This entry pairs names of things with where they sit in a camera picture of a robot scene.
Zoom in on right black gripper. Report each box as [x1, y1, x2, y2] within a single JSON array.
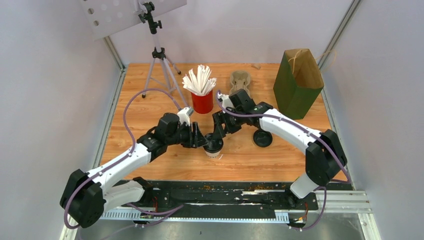
[[212, 107, 245, 140]]

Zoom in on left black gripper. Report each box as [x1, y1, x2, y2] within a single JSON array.
[[166, 121, 210, 149]]

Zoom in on black plastic cup lid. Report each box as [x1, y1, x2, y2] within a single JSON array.
[[203, 133, 224, 151]]

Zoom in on green paper bag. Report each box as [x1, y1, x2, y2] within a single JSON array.
[[273, 48, 324, 120]]

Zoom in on white paper cup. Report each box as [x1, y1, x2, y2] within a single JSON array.
[[204, 149, 221, 158]]

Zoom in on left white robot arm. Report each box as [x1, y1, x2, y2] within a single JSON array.
[[59, 113, 208, 229]]

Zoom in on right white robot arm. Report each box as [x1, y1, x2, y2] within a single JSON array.
[[204, 89, 351, 209]]

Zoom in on red straw holder cup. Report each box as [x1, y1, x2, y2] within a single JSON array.
[[191, 90, 214, 114]]

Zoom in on white wrapped straws bundle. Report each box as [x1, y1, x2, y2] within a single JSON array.
[[182, 64, 217, 97]]

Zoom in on cardboard cup carrier tray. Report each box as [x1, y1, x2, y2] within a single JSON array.
[[229, 70, 251, 96]]

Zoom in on white perforated panel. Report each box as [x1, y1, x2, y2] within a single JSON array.
[[79, 0, 187, 40]]

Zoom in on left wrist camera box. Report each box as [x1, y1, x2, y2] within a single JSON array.
[[177, 106, 194, 126]]

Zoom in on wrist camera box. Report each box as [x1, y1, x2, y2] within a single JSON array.
[[177, 106, 194, 126], [217, 93, 234, 110]]

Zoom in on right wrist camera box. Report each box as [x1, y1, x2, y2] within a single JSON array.
[[217, 93, 234, 110]]

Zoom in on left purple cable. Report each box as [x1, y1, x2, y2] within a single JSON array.
[[63, 88, 183, 230]]

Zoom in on purple cable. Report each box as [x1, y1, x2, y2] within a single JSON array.
[[63, 88, 183, 230], [216, 90, 352, 232]]

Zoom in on silver camera tripod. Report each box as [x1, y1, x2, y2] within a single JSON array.
[[136, 0, 189, 107]]

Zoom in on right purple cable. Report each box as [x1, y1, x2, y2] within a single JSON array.
[[216, 90, 352, 232]]

